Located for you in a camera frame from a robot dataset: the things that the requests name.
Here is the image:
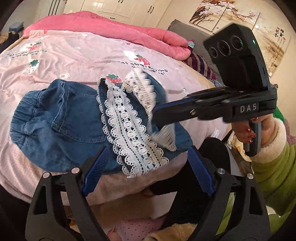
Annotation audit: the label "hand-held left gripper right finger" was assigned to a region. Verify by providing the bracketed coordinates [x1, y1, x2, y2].
[187, 146, 271, 241]

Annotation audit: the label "folded blue clothes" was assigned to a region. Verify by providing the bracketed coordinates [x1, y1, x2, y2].
[9, 22, 25, 33]

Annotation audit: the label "blossom tree wall painting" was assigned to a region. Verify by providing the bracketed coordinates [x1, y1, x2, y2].
[189, 0, 290, 77]

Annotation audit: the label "blue denim pants lace trim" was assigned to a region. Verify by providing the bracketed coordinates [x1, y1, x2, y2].
[10, 71, 193, 179]

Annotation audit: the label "person's right hand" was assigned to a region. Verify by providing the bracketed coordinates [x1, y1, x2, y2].
[231, 115, 275, 146]

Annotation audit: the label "tan fleece cloth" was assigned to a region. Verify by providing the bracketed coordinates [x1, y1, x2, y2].
[148, 222, 197, 241]

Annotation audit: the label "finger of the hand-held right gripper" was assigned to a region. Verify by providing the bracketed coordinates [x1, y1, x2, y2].
[151, 104, 201, 131]
[154, 97, 199, 112]

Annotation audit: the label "dark clothes pile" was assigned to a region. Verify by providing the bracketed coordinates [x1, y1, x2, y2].
[0, 32, 23, 54]

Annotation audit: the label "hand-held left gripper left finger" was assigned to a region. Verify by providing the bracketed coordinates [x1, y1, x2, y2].
[25, 146, 111, 241]

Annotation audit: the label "purple striped cloth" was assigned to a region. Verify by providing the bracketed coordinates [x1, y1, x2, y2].
[184, 52, 216, 80]

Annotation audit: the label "dark pink comforter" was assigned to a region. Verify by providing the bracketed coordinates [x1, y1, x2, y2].
[23, 11, 192, 61]

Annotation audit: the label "grey quilted headboard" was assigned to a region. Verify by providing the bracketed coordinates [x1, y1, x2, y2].
[166, 19, 222, 80]

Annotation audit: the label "light pink strawberry print quilt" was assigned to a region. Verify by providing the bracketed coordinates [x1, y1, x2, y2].
[0, 30, 228, 204]

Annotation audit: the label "person's right forearm green sleeve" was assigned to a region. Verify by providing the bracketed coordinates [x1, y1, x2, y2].
[217, 118, 296, 234]

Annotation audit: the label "white wardrobe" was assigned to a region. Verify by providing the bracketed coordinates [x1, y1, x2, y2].
[35, 0, 173, 24]

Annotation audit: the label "pink dotted cloth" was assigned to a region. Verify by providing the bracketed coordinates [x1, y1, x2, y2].
[111, 218, 167, 241]

